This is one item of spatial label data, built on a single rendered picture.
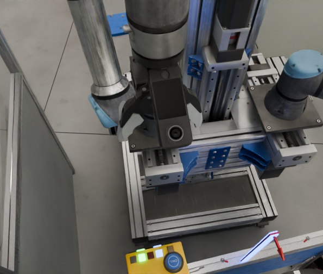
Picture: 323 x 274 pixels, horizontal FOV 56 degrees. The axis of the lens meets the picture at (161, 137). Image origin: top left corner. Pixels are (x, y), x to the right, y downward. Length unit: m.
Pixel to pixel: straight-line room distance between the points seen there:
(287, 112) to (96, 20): 0.73
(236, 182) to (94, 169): 0.99
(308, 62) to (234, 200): 1.06
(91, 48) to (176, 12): 0.51
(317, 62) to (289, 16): 1.33
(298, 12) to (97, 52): 1.80
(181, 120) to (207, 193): 1.50
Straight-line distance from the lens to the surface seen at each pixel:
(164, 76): 0.42
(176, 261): 0.89
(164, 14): 0.35
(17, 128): 1.27
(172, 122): 0.42
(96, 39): 0.83
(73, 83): 2.75
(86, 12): 0.81
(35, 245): 1.26
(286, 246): 1.21
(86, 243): 2.06
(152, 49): 0.38
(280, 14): 2.37
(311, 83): 1.10
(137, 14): 0.36
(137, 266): 0.90
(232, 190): 1.94
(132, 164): 1.95
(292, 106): 1.18
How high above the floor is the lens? 1.95
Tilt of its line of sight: 57 degrees down
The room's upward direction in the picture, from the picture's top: straight up
